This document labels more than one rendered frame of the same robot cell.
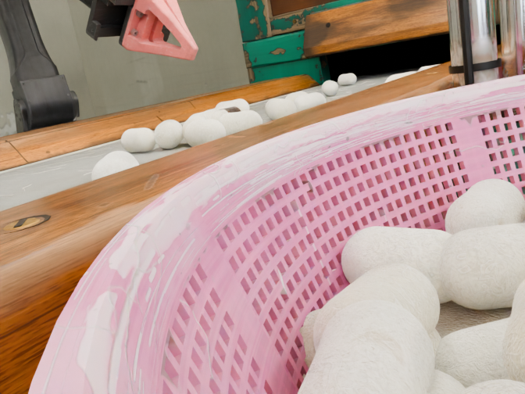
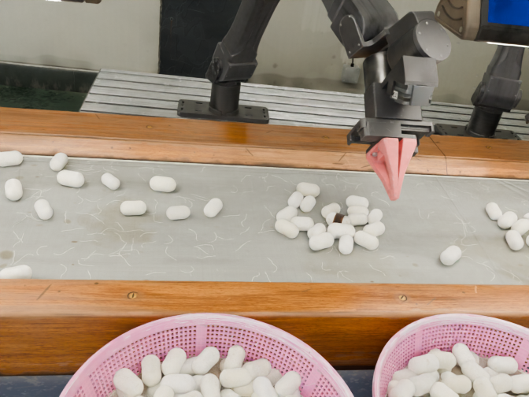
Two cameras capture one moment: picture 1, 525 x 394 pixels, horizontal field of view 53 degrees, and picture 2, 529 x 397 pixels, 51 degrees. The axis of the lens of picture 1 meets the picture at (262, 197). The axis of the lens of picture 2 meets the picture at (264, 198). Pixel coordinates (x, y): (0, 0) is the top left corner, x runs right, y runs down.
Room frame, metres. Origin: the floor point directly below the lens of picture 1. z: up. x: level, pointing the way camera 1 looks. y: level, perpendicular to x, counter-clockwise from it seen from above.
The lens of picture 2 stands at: (-0.37, -0.15, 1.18)
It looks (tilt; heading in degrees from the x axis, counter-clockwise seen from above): 33 degrees down; 42
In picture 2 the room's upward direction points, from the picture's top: 9 degrees clockwise
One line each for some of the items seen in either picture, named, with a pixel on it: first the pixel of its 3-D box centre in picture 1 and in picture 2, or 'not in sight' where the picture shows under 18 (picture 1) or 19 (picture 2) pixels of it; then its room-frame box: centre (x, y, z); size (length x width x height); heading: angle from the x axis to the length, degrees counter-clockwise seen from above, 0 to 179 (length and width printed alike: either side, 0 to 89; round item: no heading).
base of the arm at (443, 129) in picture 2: not in sight; (483, 121); (0.85, 0.32, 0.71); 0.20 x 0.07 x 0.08; 141
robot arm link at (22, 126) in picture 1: (47, 114); (496, 97); (0.84, 0.31, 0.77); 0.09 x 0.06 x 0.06; 127
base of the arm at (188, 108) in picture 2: not in sight; (224, 96); (0.38, 0.69, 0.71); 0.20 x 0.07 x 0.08; 141
